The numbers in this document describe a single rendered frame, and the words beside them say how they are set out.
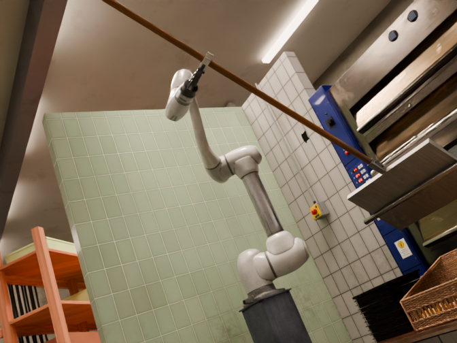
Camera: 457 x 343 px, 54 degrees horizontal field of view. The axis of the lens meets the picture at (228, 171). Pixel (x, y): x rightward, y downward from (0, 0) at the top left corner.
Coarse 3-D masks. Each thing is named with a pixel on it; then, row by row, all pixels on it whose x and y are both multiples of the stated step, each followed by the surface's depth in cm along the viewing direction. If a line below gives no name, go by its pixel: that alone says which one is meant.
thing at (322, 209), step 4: (316, 204) 312; (320, 204) 313; (324, 204) 315; (312, 208) 316; (316, 208) 312; (320, 208) 311; (324, 208) 313; (320, 212) 310; (324, 212) 310; (328, 212) 312; (316, 216) 313; (320, 216) 311; (324, 216) 316
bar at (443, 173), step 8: (448, 168) 201; (456, 168) 199; (440, 176) 205; (424, 184) 212; (408, 192) 220; (416, 192) 216; (400, 200) 223; (384, 208) 231; (392, 208) 228; (376, 216) 236
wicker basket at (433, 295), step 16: (448, 256) 242; (432, 272) 237; (448, 272) 240; (416, 288) 225; (432, 288) 201; (448, 288) 195; (416, 304) 209; (432, 304) 202; (448, 304) 196; (416, 320) 214; (432, 320) 203; (448, 320) 196
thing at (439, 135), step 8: (448, 120) 222; (456, 120) 220; (440, 128) 226; (448, 128) 225; (456, 128) 228; (432, 136) 230; (440, 136) 232; (448, 136) 234; (456, 136) 237; (416, 144) 237; (440, 144) 241; (392, 160) 250
